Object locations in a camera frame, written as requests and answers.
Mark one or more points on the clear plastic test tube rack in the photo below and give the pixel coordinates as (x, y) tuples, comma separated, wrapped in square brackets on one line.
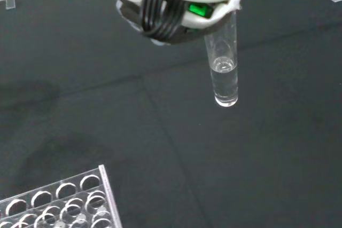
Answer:
[(66, 206)]

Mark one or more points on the black bench cloth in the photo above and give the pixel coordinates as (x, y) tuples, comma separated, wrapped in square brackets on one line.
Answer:
[(240, 158)]

